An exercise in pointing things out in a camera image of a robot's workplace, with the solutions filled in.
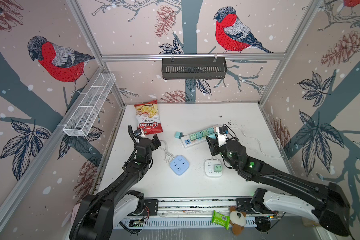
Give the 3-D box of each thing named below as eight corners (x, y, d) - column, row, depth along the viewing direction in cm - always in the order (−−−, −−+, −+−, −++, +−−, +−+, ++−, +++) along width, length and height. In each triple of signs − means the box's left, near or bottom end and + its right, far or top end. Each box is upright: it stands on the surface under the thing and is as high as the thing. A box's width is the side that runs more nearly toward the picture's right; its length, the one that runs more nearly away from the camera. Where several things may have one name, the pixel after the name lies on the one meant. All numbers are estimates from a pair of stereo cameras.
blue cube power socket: (167, 164, 90) (167, 162, 88) (178, 154, 95) (178, 152, 92) (180, 177, 85) (180, 175, 83) (191, 165, 90) (191, 163, 87)
